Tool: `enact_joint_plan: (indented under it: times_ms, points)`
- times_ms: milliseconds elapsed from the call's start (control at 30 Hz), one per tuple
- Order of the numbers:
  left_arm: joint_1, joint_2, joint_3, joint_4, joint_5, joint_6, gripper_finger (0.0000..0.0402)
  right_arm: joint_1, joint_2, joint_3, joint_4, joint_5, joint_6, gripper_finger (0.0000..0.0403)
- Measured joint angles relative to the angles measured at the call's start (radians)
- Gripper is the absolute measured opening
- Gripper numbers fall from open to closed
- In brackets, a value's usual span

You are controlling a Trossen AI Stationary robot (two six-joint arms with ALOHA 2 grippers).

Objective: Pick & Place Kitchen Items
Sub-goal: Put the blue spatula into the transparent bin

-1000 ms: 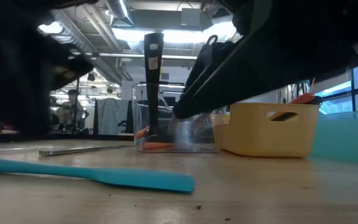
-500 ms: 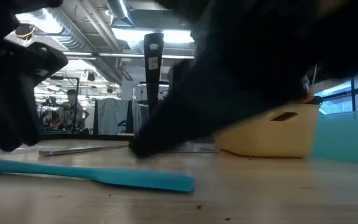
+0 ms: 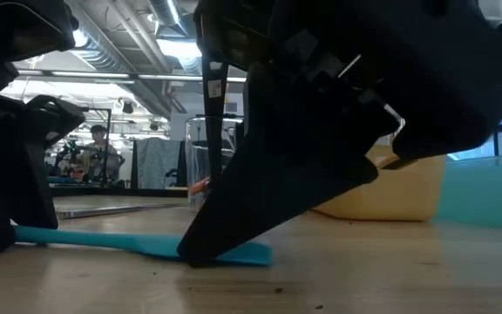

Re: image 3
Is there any long orange spatula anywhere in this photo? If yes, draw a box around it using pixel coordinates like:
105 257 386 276
189 176 211 195

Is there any grey cloth cover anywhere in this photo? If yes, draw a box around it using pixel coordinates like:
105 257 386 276
132 137 187 189

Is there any teal silicone spatula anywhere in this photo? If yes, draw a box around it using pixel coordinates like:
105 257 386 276
13 225 274 267

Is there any black slotted spoon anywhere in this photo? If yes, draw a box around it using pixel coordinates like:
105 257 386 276
201 58 230 184

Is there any silver spiral ventilation duct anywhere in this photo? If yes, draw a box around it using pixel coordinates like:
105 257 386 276
65 0 173 117

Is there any clear plastic bin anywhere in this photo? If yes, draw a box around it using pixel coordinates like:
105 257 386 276
184 115 246 213

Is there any yellow plastic bin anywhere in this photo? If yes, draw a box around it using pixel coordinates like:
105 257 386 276
311 143 448 222

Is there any linear ceiling light bar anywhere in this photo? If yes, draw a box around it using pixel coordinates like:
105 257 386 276
15 69 248 84

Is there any black aluminium table frame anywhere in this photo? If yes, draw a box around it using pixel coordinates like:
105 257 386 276
50 185 189 198

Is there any black rack frame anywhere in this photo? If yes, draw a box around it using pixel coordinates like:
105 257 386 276
80 106 113 187

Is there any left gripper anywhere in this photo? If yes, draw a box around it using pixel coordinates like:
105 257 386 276
0 93 85 253

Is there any person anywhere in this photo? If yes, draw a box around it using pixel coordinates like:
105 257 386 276
85 124 122 182

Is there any teal plastic tray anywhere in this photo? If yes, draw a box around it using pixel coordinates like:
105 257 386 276
436 152 502 232

